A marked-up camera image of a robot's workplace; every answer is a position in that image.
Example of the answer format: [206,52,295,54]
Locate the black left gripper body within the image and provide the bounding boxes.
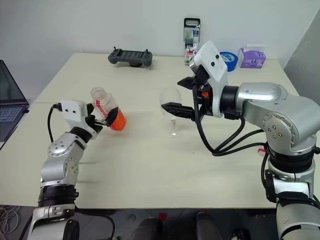
[84,103,104,133]

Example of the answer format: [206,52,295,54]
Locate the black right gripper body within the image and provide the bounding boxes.
[191,65,215,117]

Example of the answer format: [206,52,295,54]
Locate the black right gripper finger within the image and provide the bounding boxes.
[177,76,197,90]
[161,101,197,121]

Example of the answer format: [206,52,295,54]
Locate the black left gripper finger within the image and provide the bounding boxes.
[94,107,120,128]

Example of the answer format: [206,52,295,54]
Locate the clear bottle with orange drink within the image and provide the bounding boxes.
[89,87,128,132]

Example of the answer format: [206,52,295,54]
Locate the clear plastic measuring scoop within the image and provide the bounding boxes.
[159,86,184,138]

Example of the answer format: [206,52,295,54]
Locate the blue tape roll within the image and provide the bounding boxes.
[218,51,238,73]

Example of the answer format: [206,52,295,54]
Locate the marker pen set case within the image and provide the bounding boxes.
[183,17,202,66]

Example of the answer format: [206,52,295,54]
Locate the purple tissue box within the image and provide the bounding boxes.
[237,44,268,69]

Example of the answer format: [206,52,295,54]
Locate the grey handheld game controller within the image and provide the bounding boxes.
[107,46,154,68]

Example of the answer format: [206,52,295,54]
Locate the dark grey laptop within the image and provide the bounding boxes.
[0,59,30,151]

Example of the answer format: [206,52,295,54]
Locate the dark rounded shape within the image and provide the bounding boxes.
[132,217,161,240]

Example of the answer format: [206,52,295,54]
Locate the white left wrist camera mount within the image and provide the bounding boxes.
[61,100,99,140]

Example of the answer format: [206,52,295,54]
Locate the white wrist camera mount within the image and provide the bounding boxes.
[189,41,230,118]
[61,100,99,140]

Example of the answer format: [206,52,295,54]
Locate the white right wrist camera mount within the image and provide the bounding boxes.
[189,41,230,118]

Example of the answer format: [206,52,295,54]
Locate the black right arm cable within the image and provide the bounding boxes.
[191,83,279,204]

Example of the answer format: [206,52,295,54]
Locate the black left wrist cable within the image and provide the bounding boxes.
[47,102,63,144]

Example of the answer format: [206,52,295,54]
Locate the white cords on floor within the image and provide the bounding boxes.
[0,204,19,236]

